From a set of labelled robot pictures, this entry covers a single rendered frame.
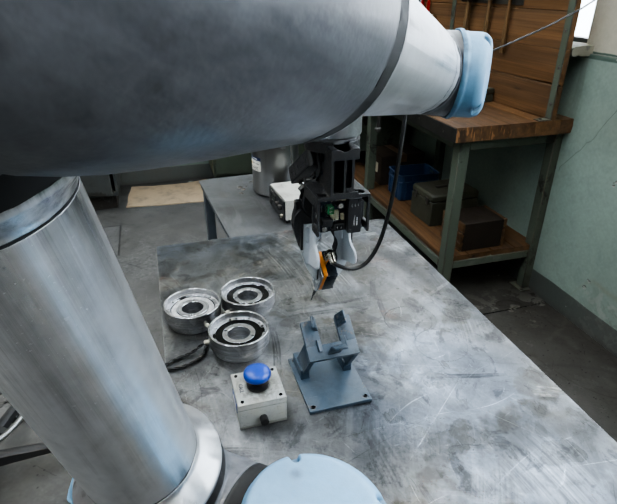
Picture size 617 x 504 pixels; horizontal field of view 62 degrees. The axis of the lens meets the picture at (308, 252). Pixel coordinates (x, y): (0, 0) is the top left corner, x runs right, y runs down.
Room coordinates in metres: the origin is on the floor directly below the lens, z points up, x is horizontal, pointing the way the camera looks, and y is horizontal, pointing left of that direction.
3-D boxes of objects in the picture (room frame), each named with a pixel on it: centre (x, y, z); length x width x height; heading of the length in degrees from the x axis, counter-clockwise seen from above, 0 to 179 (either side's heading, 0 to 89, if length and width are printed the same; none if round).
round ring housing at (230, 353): (0.73, 0.12, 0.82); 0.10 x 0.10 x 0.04
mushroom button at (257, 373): (0.58, 0.07, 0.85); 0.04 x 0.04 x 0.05
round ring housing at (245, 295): (0.85, 0.12, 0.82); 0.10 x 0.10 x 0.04
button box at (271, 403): (0.58, 0.07, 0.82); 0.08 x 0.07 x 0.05; 16
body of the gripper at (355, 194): (0.64, -0.03, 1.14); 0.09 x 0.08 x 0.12; 17
